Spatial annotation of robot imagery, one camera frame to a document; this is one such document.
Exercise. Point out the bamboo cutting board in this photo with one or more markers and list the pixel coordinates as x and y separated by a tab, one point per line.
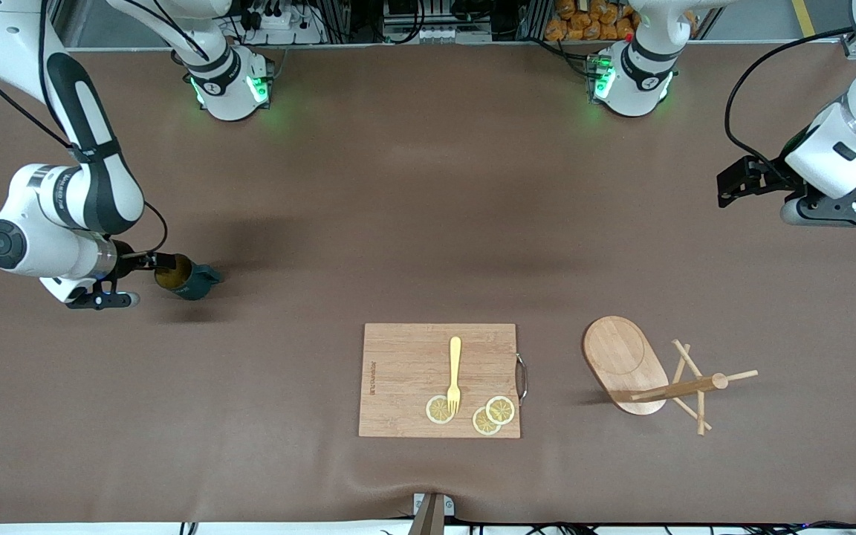
398	371

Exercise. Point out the white power strip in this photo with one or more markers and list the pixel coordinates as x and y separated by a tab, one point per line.
287	28
435	35

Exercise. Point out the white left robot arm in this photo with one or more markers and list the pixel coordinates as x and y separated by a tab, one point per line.
632	89

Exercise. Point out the orange bread pile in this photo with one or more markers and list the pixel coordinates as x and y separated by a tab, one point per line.
584	26

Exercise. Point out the teal mug with yellow inside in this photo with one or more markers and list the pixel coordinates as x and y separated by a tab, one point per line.
201	287

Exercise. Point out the brown table mat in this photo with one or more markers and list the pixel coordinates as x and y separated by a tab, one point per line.
175	409

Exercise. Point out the camera mount post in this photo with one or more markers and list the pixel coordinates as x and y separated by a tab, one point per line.
428	521

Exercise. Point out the yellow plastic fork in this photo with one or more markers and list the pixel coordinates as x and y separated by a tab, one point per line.
455	357

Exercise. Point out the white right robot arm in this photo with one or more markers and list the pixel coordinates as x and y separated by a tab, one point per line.
34	193

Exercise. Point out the grey metal bracket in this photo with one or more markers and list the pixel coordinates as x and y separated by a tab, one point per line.
449	507

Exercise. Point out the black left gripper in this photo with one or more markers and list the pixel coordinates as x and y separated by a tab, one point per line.
768	178

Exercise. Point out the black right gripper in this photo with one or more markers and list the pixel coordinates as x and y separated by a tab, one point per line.
128	261

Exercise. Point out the wooden mug tree rack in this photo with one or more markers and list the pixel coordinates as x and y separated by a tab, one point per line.
621	357

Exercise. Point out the lemon slice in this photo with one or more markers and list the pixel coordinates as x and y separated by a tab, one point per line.
435	411
481	424
504	410

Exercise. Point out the aluminium profile frame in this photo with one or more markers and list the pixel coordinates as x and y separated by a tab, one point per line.
847	49

